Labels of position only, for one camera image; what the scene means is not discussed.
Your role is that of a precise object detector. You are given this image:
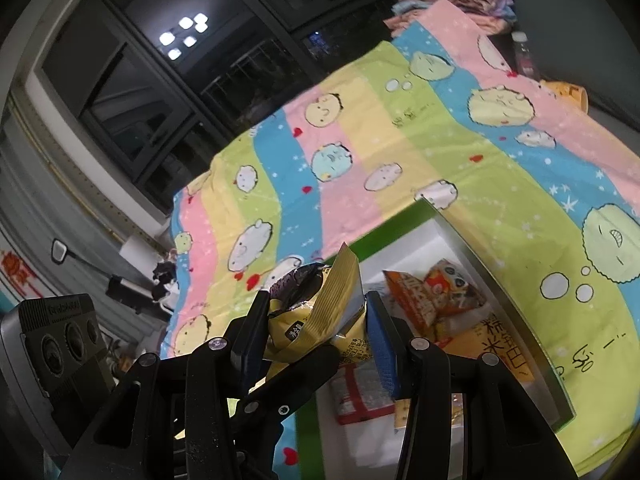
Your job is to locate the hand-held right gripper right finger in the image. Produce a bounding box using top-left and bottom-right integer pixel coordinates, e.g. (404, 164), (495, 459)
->
(366, 294), (584, 480)

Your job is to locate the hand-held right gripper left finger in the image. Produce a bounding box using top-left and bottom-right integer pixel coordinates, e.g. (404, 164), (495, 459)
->
(57, 290), (273, 480)

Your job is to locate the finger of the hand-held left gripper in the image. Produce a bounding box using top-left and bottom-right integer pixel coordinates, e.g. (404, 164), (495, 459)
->
(227, 345), (344, 480)

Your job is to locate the white snack packet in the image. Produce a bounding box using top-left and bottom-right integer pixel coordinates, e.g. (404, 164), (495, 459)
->
(329, 359), (402, 427)

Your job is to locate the yellow snack packet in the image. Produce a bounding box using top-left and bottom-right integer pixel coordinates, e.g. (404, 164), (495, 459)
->
(266, 242), (374, 377)

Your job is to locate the gold snack packet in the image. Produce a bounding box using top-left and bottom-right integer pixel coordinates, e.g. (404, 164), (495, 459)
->
(394, 394), (467, 433)

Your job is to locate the light orange snack packet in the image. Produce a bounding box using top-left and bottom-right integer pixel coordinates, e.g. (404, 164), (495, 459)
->
(439, 317), (537, 388)

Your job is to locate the green cardboard box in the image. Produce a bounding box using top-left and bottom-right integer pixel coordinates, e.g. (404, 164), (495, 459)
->
(294, 197), (577, 480)

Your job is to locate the black and white object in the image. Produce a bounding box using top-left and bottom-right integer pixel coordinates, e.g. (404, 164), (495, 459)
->
(151, 254), (180, 307)

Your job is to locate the grey curtain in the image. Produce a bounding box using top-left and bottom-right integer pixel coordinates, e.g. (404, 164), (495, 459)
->
(0, 85), (171, 353)

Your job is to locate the colourful striped printed blanket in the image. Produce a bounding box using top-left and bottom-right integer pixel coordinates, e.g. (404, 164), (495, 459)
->
(167, 0), (640, 480)

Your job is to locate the dark window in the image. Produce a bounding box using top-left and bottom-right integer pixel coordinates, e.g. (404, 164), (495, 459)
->
(30, 0), (403, 213)

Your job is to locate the yellow cup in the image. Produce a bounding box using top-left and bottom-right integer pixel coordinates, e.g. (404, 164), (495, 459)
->
(542, 80), (592, 112)

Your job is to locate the dark plastic bottle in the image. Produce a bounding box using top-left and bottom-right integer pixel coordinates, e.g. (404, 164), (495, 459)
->
(510, 30), (539, 79)

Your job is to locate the grey sofa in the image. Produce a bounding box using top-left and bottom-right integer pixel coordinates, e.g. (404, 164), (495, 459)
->
(505, 0), (640, 133)

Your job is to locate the red wall decoration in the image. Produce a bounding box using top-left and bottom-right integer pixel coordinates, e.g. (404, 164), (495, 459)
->
(0, 249), (32, 293)

